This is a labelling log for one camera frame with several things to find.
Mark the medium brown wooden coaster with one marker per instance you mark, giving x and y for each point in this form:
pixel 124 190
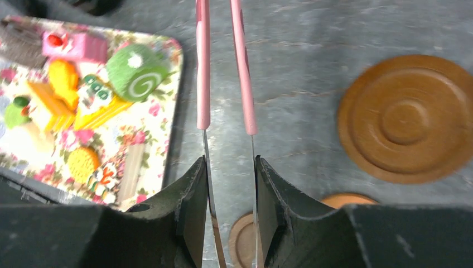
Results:
pixel 408 119

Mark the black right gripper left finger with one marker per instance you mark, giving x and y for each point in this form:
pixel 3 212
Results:
pixel 166 230

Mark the sprinkled strawberry cake slice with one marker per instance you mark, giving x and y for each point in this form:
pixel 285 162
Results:
pixel 116 180

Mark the yellow kiwi cake slice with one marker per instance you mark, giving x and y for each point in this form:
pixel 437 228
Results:
pixel 98 103

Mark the dark brown wooden coaster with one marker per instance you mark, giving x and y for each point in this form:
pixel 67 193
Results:
pixel 241 242

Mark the light orange wooden coaster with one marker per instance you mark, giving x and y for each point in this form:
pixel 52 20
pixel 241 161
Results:
pixel 341 199

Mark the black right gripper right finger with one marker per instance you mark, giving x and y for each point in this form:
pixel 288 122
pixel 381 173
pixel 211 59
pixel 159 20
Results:
pixel 299 231

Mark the chocolate cake slice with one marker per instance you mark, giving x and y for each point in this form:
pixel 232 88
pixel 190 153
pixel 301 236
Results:
pixel 21 44

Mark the cream round pudding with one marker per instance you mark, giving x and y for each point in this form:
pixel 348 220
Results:
pixel 28 142

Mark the yellow round biscuit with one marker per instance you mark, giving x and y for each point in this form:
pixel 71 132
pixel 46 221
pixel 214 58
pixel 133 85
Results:
pixel 82 162

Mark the floral serving tray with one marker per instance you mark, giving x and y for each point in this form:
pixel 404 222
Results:
pixel 149 121

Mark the pink strawberry cake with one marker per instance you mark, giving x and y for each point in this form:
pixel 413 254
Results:
pixel 77 47

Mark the yellow cake with green fruit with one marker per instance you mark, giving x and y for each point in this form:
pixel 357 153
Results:
pixel 38 104

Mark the green swirl roll cake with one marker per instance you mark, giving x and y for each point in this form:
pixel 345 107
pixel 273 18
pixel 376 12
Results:
pixel 135 71

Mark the pink-handled metal tongs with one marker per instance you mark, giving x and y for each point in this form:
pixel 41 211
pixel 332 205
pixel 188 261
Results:
pixel 203 94

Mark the orange pastry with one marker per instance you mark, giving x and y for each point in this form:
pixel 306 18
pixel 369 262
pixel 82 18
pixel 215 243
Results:
pixel 64 80

